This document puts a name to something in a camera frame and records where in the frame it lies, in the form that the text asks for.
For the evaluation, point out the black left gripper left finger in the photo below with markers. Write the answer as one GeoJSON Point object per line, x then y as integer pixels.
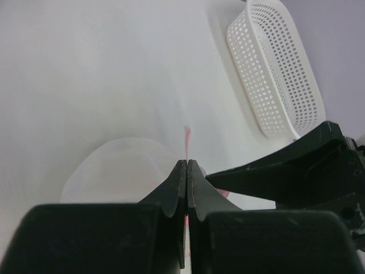
{"type": "Point", "coordinates": [143, 237]}

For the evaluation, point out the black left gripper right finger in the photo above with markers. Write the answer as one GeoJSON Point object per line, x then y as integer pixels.
{"type": "Point", "coordinates": [227, 239]}

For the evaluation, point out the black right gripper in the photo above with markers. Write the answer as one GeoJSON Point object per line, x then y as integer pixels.
{"type": "Point", "coordinates": [321, 166]}

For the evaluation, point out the white plastic basket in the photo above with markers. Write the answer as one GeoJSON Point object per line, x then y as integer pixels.
{"type": "Point", "coordinates": [275, 71]}

